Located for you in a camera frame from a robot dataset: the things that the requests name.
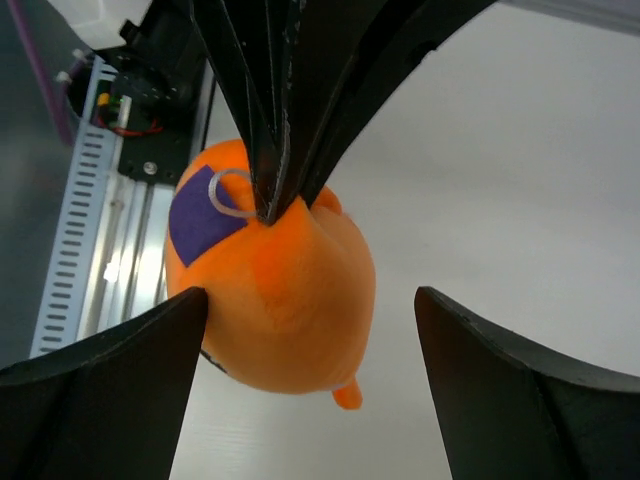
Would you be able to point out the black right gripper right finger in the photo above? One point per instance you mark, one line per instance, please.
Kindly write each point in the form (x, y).
(511, 408)

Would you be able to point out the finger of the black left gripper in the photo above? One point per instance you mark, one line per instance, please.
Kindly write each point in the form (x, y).
(237, 40)
(342, 61)

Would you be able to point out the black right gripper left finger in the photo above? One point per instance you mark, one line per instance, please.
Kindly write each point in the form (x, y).
(108, 407)

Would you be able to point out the orange plush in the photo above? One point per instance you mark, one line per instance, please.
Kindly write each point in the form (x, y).
(290, 306)

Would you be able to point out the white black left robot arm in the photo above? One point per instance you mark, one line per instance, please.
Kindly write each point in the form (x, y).
(162, 34)

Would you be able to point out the grey slotted cable duct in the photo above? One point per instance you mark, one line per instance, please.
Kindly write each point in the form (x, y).
(71, 301)

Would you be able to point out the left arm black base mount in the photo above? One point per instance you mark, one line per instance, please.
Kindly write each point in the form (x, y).
(154, 112)

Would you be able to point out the aluminium rail frame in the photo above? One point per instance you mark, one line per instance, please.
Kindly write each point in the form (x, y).
(126, 275)

